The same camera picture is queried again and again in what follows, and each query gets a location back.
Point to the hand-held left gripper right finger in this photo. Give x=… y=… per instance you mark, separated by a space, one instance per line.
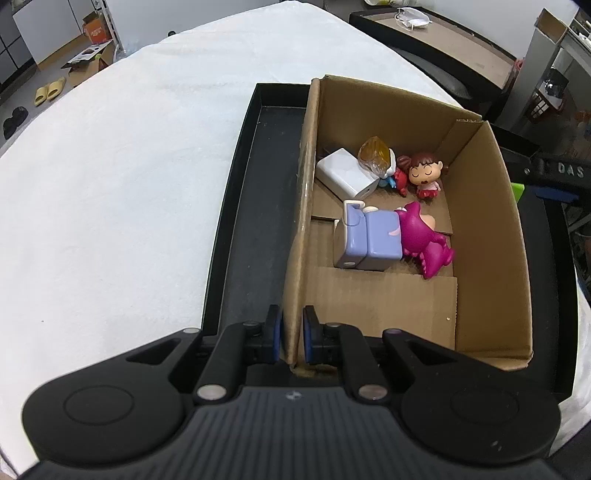
x=307 y=339

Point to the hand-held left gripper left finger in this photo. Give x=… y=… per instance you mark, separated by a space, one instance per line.
x=277 y=337

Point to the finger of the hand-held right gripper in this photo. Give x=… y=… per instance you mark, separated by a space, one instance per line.
x=556 y=199

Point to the brown cardboard box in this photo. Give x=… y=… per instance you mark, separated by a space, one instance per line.
x=489 y=277

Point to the large black tray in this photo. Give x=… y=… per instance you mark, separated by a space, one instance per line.
x=258 y=207

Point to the brown-haired girl figurine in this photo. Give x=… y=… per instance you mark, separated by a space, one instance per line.
x=422 y=173

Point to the magenta dinosaur figurine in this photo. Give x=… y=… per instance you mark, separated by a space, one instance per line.
x=420 y=230

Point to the red and blue figurine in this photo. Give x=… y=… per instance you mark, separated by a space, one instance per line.
x=399 y=181

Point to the white charger block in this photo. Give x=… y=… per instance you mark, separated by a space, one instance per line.
x=341 y=173

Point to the orange figure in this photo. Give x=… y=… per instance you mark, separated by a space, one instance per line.
x=374 y=154

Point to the small green object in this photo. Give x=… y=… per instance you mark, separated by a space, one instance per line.
x=518 y=191

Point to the red toy house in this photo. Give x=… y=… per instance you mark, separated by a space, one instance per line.
x=547 y=105

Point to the tall grey open box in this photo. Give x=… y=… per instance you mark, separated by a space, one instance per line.
x=531 y=69

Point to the purple and white toy figure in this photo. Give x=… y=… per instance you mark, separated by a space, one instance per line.
x=378 y=240

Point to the dark rounded object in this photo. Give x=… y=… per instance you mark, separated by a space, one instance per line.
x=438 y=74

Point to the wooden side table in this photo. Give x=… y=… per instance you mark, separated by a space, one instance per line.
x=461 y=50

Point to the white face mask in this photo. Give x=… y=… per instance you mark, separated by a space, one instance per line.
x=412 y=17

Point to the white and yellow container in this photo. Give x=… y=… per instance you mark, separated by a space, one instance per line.
x=381 y=2

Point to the open cardboard box on floor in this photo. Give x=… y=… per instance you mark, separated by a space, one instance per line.
x=90 y=64

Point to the yellow slipper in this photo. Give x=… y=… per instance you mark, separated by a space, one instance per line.
x=41 y=96
x=56 y=87

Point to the black shoe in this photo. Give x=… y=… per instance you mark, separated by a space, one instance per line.
x=21 y=114
x=10 y=128

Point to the orange cardboard box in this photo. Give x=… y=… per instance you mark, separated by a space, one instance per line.
x=96 y=28

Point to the white cabinet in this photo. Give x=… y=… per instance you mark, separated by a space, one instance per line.
x=51 y=27

